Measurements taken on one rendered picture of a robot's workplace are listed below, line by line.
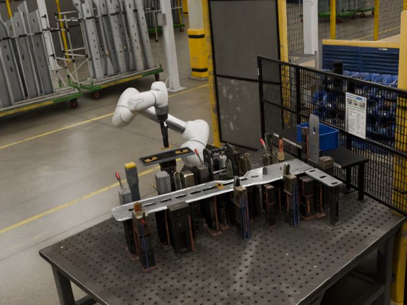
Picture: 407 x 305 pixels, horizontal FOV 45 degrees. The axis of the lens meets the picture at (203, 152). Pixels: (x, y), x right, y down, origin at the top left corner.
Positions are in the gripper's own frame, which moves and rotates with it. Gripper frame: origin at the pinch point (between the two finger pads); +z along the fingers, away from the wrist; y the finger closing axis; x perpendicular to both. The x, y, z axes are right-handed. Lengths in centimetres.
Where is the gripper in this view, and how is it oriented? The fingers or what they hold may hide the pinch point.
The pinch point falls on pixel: (165, 141)
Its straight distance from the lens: 333.6
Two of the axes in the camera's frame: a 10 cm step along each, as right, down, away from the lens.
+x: 9.4, -2.0, 2.8
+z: 0.9, 9.3, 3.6
